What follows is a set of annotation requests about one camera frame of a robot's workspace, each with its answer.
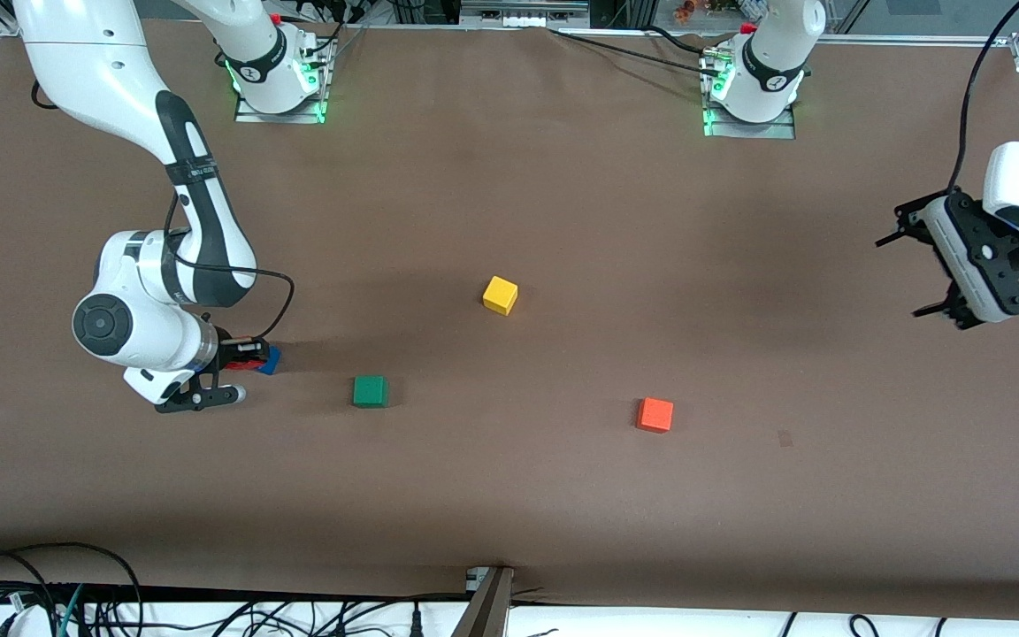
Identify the red cube block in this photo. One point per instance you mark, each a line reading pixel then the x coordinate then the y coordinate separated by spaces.
pixel 249 364

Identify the white power strip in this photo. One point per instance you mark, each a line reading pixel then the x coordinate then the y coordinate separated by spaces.
pixel 523 18

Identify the green cube block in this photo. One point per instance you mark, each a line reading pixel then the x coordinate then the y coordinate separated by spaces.
pixel 370 391

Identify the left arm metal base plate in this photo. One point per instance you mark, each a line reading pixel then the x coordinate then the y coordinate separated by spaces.
pixel 739 131

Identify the black power plug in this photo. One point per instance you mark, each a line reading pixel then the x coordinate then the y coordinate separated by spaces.
pixel 417 619

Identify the blue cube block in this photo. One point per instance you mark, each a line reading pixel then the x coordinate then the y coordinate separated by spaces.
pixel 272 363

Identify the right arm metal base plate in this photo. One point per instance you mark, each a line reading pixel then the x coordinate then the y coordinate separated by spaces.
pixel 297 117

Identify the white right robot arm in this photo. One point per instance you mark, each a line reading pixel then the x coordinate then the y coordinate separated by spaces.
pixel 120 80

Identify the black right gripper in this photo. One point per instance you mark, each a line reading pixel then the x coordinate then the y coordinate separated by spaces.
pixel 231 352

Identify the yellow cube block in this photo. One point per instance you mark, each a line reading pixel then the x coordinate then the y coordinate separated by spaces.
pixel 500 295

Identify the orange cube block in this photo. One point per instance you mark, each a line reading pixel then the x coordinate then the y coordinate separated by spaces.
pixel 655 415

